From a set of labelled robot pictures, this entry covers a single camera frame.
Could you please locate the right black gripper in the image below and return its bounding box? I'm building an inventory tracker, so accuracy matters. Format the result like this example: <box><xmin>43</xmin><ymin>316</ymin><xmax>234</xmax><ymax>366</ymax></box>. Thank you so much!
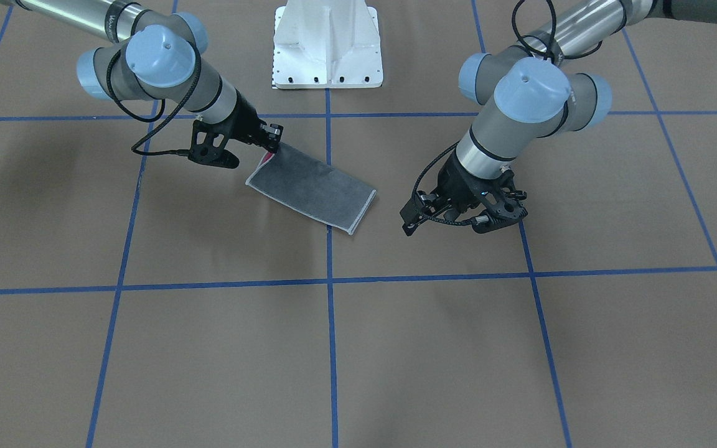
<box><xmin>228</xmin><ymin>93</ymin><xmax>283</xmax><ymax>155</ymax></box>

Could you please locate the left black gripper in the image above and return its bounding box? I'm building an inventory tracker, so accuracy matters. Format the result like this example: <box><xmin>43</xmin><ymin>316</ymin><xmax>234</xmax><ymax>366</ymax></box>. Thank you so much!
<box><xmin>400</xmin><ymin>151</ymin><xmax>528</xmax><ymax>237</ymax></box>

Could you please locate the pink and grey towel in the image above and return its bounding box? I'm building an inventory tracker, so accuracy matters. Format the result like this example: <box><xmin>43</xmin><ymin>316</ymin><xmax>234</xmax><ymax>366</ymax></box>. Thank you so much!
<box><xmin>245</xmin><ymin>142</ymin><xmax>377</xmax><ymax>235</ymax></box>

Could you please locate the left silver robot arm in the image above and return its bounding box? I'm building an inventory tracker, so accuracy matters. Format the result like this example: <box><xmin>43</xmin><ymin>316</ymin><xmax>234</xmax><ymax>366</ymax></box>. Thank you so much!
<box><xmin>400</xmin><ymin>1</ymin><xmax>717</xmax><ymax>236</ymax></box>

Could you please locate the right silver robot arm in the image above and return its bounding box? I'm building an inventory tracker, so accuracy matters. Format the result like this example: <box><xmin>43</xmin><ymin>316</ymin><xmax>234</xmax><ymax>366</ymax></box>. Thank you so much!
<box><xmin>9</xmin><ymin>1</ymin><xmax>283</xmax><ymax>169</ymax></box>

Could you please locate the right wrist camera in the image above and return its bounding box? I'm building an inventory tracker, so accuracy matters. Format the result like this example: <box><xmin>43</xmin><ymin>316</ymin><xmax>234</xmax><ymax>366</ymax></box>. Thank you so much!
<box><xmin>187</xmin><ymin>119</ymin><xmax>240</xmax><ymax>169</ymax></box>

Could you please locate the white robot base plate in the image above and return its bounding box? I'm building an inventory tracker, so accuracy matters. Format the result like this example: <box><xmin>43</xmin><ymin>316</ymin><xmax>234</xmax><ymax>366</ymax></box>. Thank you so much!
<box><xmin>271</xmin><ymin>1</ymin><xmax>384</xmax><ymax>89</ymax></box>

